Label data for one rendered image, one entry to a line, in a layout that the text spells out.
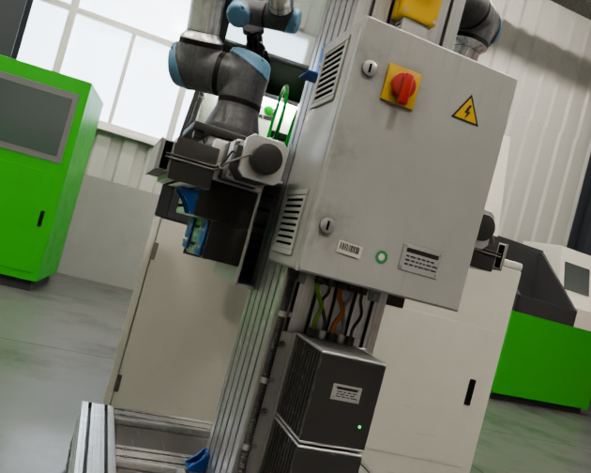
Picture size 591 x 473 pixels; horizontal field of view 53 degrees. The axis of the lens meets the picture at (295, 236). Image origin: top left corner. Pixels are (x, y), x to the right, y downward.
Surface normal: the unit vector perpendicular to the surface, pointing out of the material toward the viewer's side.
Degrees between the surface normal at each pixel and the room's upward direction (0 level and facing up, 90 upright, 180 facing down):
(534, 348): 90
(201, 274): 90
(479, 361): 90
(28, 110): 90
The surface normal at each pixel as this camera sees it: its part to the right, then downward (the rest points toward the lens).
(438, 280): 0.30, 0.06
